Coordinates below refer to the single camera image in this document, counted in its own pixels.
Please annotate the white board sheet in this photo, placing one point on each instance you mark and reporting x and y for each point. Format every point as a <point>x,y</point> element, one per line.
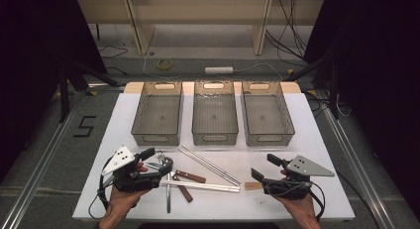
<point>323,139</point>

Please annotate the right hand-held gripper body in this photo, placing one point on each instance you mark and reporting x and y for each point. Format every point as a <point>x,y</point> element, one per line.
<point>287,187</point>

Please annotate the yellow floor tape piece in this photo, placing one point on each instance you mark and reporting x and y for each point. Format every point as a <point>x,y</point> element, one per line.
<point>290,71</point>
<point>312,91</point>
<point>93,92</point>

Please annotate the dark curtain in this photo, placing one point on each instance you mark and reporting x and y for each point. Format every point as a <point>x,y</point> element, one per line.
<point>379,73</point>
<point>29,57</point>

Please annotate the person's left hand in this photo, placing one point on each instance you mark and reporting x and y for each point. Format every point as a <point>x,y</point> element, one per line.
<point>125,199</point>

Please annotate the white power strip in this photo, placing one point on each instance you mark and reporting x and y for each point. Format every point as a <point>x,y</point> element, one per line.
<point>218,70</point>

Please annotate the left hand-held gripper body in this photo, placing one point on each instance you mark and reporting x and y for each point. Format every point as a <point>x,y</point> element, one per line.
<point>132,181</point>

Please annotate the transparent grey storage bin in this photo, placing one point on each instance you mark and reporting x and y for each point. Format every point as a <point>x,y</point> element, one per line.
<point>214,123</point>
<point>157,113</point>
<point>267,116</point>

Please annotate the light wooden shelf unit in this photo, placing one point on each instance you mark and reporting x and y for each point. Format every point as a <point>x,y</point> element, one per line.
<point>198,11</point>

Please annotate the metal spoon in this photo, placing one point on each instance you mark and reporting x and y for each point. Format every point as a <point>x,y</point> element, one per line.
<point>168,199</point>

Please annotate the black metal stand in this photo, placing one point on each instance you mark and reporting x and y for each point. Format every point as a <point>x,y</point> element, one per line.
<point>64,90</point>
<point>334,90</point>

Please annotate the yellow tape roll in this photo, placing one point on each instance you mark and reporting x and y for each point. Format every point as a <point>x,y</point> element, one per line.
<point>158,64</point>

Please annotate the aluminium floor rail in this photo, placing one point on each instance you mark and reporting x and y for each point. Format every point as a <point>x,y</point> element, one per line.
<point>356,169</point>
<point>39,166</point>

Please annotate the person's right hand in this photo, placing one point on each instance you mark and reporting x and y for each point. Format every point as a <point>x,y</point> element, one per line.
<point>302,204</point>

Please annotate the wooden table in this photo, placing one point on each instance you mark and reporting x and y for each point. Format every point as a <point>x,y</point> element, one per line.
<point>133,87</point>

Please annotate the silver metal chopstick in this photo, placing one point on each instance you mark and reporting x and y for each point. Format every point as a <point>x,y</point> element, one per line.
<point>208,167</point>
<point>211,164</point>

